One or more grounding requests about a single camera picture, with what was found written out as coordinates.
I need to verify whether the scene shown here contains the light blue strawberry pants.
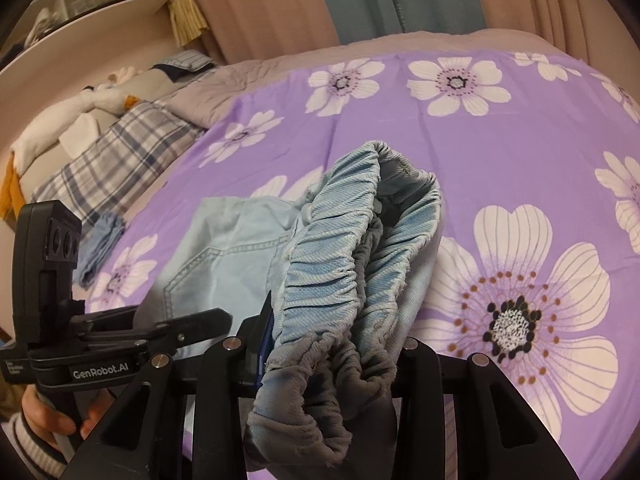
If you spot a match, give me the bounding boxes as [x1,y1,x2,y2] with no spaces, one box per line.
[134,141,442,479]

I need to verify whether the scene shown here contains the person's left hand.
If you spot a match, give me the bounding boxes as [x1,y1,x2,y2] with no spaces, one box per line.
[19,386,114,453]

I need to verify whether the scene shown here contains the small blue folded cloth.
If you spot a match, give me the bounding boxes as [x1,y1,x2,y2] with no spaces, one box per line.
[73,211,126,289]

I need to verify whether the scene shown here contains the plaid pillow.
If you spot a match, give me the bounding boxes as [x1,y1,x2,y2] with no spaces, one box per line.
[30,102,204,232]

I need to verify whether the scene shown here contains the white plush toy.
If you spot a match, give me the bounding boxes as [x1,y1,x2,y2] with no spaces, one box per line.
[1,84,141,224]

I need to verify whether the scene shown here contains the beige quilt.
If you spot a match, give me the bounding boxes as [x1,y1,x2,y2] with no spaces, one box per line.
[164,28,566,129]

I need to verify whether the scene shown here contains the striped dark pillow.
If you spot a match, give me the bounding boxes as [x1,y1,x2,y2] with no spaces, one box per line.
[152,49,216,82]

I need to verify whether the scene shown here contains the purple floral bed sheet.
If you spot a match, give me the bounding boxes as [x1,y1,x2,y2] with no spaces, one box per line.
[88,50,639,479]

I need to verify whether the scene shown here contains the pink curtain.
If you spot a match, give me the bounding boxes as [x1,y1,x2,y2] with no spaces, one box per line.
[164,0,640,76]

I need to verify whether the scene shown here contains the yellow curtain tassel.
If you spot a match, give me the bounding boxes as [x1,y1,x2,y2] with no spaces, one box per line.
[167,0,209,47]

